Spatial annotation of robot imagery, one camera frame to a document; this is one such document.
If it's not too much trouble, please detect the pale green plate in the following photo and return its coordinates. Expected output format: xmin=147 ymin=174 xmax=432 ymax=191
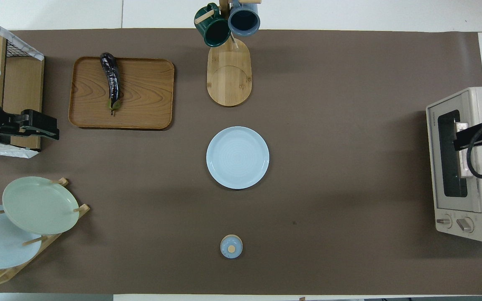
xmin=3 ymin=176 xmax=80 ymax=235

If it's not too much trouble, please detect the dark green mug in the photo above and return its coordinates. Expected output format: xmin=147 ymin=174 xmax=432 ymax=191
xmin=194 ymin=3 xmax=231 ymax=47

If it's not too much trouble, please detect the toaster oven glass door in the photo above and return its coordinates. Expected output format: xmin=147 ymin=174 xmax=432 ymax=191
xmin=426 ymin=92 xmax=482 ymax=214

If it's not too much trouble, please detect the small light blue plate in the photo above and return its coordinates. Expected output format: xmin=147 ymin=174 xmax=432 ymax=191
xmin=206 ymin=126 xmax=270 ymax=190

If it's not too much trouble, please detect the white rimmed wire basket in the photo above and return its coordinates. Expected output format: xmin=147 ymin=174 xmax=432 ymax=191
xmin=0 ymin=10 xmax=45 ymax=158

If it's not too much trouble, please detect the rectangular wooden tray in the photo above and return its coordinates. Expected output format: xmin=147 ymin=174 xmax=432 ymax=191
xmin=69 ymin=57 xmax=175 ymax=130

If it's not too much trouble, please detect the wooden plate rack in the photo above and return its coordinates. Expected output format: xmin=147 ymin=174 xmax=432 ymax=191
xmin=0 ymin=178 xmax=90 ymax=289

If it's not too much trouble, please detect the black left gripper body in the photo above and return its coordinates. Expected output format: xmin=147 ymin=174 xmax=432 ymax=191
xmin=0 ymin=112 xmax=24 ymax=140

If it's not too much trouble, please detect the dark purple eggplant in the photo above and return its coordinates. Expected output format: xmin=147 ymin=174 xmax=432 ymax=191
xmin=100 ymin=52 xmax=122 ymax=115

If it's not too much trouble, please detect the wooden mug tree stand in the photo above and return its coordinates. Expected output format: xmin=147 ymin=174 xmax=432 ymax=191
xmin=194 ymin=0 xmax=262 ymax=107

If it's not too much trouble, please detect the low wooden box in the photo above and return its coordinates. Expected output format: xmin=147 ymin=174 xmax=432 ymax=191
xmin=0 ymin=56 xmax=44 ymax=150

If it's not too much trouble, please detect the large brown table mat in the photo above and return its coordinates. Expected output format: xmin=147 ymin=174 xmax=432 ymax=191
xmin=0 ymin=28 xmax=482 ymax=295

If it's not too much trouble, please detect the blue grey mug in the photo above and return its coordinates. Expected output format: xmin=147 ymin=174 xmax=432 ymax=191
xmin=228 ymin=0 xmax=261 ymax=37

